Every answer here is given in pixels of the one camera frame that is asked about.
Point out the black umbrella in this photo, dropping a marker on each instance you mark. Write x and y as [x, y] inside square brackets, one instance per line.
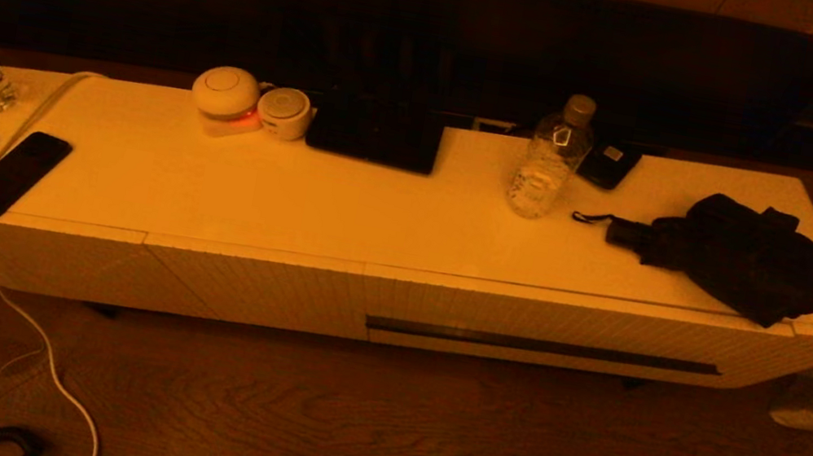
[748, 260]

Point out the black smartphone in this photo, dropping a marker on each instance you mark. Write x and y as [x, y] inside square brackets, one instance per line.
[12, 174]

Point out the clear plastic water bottle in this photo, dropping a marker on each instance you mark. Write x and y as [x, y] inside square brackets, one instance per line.
[544, 168]

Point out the black router box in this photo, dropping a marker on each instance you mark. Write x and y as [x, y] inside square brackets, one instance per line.
[373, 133]

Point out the large round white device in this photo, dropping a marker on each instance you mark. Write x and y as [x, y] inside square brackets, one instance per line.
[224, 93]

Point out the white low cabinet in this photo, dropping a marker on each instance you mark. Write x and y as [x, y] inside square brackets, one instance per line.
[297, 193]

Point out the small black labelled device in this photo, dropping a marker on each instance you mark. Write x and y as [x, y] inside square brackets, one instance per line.
[613, 165]

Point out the white cabinet drawer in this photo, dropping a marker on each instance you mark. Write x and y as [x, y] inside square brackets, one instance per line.
[523, 318]

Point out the small round white speaker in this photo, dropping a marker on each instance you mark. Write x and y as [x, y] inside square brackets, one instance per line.
[284, 110]

